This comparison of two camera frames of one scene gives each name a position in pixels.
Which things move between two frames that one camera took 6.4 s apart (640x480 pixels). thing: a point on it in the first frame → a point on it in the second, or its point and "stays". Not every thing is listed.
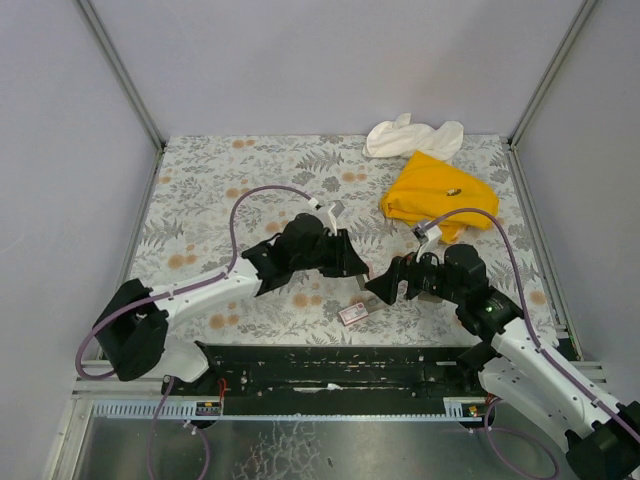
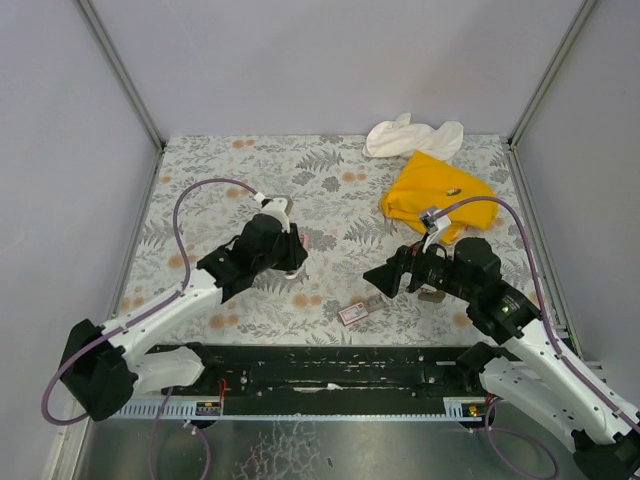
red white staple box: (353, 313) stays
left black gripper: (338, 253) → (292, 247)
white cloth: (401, 138) stays
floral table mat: (220, 198) stays
